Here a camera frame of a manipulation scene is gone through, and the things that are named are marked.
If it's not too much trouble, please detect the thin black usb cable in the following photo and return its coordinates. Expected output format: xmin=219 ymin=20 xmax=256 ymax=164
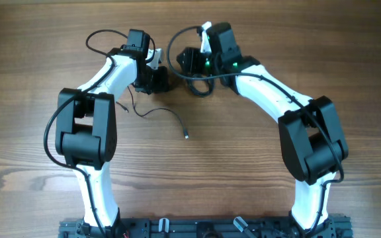
xmin=115 ymin=85 xmax=190 ymax=139

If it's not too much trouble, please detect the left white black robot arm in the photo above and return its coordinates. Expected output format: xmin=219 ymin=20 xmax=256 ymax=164
xmin=50 ymin=29 xmax=169 ymax=237

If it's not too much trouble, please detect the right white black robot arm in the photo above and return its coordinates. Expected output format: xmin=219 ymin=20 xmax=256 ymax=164
xmin=174 ymin=22 xmax=349 ymax=237

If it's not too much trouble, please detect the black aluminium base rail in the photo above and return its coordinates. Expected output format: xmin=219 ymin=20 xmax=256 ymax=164
xmin=58 ymin=215 xmax=354 ymax=238

